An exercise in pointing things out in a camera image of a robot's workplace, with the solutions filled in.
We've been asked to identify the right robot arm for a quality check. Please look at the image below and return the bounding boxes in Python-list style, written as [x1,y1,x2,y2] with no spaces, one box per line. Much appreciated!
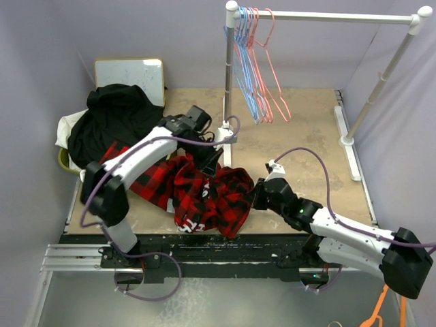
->
[252,178,433,300]

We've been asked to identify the orange hanger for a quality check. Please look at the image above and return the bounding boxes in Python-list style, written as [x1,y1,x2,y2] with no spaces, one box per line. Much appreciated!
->
[357,284,408,327]

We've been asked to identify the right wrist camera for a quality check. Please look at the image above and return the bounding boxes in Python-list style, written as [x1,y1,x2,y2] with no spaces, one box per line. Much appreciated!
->
[265,159,285,181]

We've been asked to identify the green laundry basket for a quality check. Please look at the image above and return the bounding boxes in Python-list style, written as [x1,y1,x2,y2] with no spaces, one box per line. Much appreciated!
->
[57,148,82,174]

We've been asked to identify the white clothes rack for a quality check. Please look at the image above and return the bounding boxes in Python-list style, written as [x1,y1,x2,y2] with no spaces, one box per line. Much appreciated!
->
[223,1,433,181]

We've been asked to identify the pink hangers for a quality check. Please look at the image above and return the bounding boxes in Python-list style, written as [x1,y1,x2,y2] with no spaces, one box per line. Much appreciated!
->
[246,7,273,123]

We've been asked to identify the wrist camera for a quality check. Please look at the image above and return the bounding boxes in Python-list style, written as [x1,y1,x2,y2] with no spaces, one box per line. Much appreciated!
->
[265,159,285,181]
[214,121,239,145]

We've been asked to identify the black garment pile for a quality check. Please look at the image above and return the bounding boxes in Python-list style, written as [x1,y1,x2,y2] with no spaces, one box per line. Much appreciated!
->
[67,84,164,169]

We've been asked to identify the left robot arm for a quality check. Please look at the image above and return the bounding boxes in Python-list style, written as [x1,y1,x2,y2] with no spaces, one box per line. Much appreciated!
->
[80,106,234,267]

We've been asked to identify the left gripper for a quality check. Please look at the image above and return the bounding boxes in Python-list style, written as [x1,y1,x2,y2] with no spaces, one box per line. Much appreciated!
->
[182,137,223,178]

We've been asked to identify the white whiteboard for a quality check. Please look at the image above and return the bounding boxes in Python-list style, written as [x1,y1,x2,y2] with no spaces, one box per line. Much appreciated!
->
[94,58,166,107]

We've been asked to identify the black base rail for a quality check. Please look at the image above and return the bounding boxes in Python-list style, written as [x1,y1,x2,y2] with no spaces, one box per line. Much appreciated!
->
[60,234,337,284]

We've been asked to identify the red black plaid shirt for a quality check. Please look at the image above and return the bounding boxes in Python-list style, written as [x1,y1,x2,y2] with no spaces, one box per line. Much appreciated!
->
[100,141,255,239]

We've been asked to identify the blue hangers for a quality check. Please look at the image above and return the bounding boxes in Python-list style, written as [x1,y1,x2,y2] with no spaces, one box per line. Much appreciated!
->
[223,1,260,125]

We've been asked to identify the single pink hanger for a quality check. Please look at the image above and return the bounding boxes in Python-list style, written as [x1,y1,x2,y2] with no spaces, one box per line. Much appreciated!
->
[255,8,292,123]

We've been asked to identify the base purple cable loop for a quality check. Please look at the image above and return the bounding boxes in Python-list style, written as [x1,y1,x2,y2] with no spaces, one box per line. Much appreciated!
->
[113,251,184,300]

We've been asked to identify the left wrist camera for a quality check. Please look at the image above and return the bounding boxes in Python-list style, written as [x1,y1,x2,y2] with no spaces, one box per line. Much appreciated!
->
[214,121,239,145]

